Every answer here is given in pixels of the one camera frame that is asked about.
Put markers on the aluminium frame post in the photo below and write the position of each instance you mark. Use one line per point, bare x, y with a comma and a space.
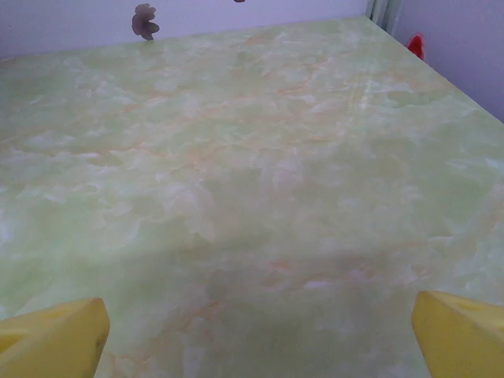
382, 13

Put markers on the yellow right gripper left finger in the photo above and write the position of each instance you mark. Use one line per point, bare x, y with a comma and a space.
51, 342

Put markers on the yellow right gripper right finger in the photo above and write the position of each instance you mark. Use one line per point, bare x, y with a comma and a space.
464, 342

